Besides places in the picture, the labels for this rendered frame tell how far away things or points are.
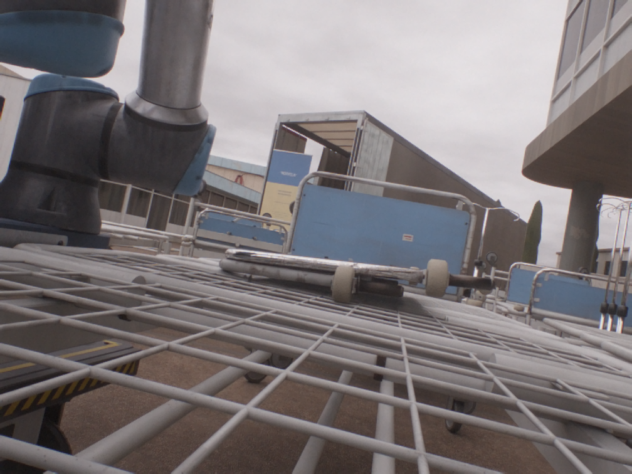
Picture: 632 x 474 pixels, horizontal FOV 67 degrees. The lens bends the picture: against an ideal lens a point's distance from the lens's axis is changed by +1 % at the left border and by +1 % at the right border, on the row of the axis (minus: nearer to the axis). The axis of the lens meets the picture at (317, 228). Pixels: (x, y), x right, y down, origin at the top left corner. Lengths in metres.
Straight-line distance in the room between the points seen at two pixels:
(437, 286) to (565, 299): 2.47
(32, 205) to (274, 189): 10.72
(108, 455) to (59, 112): 0.67
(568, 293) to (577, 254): 8.22
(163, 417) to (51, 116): 0.62
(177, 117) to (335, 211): 1.19
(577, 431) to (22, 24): 0.56
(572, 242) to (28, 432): 11.10
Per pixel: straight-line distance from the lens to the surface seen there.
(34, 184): 0.95
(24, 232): 0.88
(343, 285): 0.79
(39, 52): 0.36
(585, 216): 11.57
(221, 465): 1.37
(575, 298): 3.25
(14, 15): 0.36
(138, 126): 0.91
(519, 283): 5.21
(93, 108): 0.97
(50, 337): 0.64
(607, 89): 7.66
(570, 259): 11.46
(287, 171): 11.56
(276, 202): 11.49
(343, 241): 1.97
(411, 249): 1.96
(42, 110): 0.98
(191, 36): 0.87
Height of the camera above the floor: 0.56
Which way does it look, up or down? 4 degrees up
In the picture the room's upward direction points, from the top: 11 degrees clockwise
